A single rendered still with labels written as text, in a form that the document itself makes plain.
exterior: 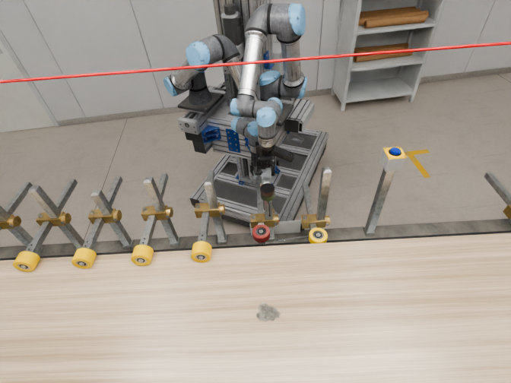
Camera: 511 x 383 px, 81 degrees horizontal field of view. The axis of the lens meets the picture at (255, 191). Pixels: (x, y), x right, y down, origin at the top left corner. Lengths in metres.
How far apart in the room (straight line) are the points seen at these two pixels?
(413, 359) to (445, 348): 0.12
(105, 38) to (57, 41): 0.50
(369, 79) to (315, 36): 0.97
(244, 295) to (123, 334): 0.45
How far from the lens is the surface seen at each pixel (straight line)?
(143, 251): 1.33
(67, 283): 1.51
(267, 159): 1.32
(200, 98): 2.02
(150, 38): 3.86
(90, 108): 4.42
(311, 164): 2.75
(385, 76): 4.51
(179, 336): 1.20
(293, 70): 1.62
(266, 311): 1.16
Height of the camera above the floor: 1.99
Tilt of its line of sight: 45 degrees down
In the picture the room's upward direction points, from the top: 6 degrees counter-clockwise
